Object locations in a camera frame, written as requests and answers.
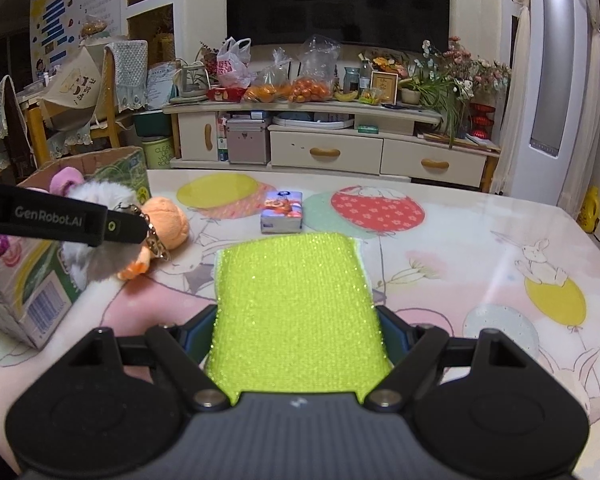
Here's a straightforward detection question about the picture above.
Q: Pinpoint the orange plush toy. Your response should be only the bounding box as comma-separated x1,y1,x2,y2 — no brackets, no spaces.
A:
117,196,191,282

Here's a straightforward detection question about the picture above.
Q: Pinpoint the cream tote bag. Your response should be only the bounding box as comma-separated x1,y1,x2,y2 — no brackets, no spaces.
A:
40,47,106,108

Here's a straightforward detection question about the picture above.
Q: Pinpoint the red candle holder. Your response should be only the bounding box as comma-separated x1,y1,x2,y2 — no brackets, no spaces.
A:
467,102,496,141

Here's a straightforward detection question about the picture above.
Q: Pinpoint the wooden picture frame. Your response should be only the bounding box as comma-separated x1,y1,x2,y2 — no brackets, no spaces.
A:
370,71,398,106

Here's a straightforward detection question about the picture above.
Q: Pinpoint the bag of tangerines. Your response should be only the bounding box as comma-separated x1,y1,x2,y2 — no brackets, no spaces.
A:
287,35,342,103

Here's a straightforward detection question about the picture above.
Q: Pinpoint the wall poster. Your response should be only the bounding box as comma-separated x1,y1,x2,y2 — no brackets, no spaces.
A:
30,0,123,81

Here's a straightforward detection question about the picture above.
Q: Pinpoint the cream television cabinet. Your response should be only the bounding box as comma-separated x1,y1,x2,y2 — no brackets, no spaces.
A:
162,97,503,193

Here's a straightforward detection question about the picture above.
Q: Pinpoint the cardboard box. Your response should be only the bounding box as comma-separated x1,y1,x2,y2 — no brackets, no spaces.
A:
0,146,153,351

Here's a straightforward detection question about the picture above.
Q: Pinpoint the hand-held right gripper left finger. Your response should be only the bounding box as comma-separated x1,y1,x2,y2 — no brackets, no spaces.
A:
45,305,231,414

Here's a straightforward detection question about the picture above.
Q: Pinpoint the small tissue pack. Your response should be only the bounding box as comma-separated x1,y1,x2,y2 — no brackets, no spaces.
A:
260,190,304,235

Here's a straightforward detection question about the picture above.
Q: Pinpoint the pink storage box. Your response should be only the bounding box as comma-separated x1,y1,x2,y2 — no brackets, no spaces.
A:
226,117,272,165

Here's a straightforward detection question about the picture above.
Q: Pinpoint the white red plastic bag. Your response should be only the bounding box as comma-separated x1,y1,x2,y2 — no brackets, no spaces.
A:
216,37,253,88

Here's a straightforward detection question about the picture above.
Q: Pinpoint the wooden chair with lace cover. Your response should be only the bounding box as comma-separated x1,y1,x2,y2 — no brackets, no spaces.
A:
82,40,151,151

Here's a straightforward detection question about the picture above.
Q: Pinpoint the white oval tray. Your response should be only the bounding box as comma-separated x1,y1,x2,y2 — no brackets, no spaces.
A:
272,111,355,129

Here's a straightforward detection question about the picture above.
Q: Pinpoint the potted plant with flowers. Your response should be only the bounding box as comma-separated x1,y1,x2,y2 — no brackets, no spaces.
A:
400,37,513,148

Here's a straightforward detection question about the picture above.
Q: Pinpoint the light green trash bin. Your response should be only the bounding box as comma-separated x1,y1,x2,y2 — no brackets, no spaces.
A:
141,135,175,170

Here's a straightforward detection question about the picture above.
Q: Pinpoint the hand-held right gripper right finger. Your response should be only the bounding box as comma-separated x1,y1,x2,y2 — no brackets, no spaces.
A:
363,305,531,414

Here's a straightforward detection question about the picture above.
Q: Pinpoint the bag of oranges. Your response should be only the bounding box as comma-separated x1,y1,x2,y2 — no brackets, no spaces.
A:
244,47,293,103

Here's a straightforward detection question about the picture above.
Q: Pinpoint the black television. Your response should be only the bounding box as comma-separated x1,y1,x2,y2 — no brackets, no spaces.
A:
226,0,451,53

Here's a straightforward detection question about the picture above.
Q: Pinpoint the white standing air conditioner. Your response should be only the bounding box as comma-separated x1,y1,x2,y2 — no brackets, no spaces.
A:
500,0,600,221

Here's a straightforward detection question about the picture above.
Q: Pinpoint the yellow-green sponge cloth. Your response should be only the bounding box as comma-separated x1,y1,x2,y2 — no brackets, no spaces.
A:
205,232,396,406

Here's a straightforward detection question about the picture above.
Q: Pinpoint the dark green container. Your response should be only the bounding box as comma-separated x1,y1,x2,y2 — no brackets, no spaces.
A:
132,110,173,137

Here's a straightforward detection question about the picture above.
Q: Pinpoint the pink plush toy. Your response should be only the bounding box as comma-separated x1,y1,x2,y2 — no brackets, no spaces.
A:
49,166,87,196

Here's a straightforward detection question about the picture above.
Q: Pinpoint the grey fluffy plush keychain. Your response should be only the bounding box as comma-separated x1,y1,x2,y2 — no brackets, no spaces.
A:
60,180,172,291

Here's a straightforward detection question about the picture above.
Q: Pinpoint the glass vase with plant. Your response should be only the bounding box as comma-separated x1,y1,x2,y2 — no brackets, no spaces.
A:
172,60,211,98

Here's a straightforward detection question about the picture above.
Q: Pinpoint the milk carton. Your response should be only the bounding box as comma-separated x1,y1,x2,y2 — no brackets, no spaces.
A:
216,114,229,162

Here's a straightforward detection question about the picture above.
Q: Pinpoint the cream curtain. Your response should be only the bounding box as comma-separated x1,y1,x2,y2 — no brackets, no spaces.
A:
490,0,531,196

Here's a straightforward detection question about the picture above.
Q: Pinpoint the wooden chair with dark jacket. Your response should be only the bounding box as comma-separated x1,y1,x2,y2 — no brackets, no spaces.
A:
0,75,38,181

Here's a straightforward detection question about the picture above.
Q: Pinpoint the red snack box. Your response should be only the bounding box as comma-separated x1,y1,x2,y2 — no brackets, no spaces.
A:
207,86,247,102

